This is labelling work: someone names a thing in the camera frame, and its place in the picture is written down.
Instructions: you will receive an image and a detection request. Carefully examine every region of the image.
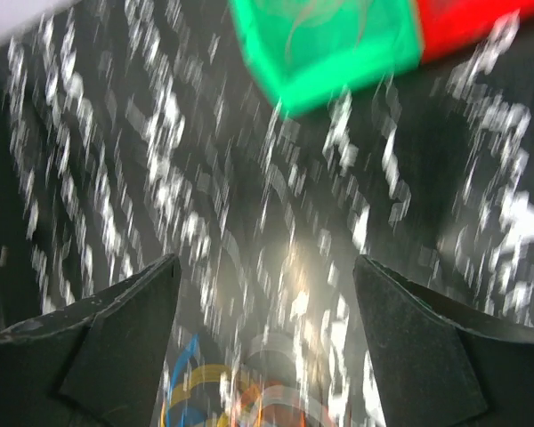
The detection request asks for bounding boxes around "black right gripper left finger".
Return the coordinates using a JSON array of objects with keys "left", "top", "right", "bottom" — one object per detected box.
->
[{"left": 0, "top": 254, "right": 182, "bottom": 426}]

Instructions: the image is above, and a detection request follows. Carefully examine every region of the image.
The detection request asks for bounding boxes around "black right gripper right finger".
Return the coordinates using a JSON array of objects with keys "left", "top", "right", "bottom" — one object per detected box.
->
[{"left": 353, "top": 255, "right": 534, "bottom": 426}]

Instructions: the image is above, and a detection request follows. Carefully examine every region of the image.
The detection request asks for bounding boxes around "orange thin cable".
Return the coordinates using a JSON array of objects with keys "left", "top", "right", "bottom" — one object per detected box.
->
[{"left": 231, "top": 380, "right": 352, "bottom": 427}]

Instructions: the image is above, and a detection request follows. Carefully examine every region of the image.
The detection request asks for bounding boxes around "pink thin cable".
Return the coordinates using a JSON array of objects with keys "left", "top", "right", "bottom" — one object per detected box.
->
[{"left": 284, "top": 0, "right": 370, "bottom": 63}]

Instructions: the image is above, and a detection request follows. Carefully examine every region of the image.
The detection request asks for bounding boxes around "black marble pattern mat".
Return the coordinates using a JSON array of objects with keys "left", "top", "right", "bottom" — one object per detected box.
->
[{"left": 0, "top": 1, "right": 534, "bottom": 426}]

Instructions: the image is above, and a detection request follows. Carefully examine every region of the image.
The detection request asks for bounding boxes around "red plastic bin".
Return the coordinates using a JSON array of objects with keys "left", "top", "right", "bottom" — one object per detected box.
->
[{"left": 415, "top": 0, "right": 534, "bottom": 63}]

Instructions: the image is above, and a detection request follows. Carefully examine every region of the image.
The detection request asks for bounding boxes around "left green plastic bin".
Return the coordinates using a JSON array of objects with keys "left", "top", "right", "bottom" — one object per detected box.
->
[{"left": 229, "top": 0, "right": 423, "bottom": 116}]

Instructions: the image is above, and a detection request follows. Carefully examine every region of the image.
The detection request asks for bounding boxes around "white thin cable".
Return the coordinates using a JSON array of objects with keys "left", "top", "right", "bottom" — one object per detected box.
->
[{"left": 239, "top": 331, "right": 339, "bottom": 427}]

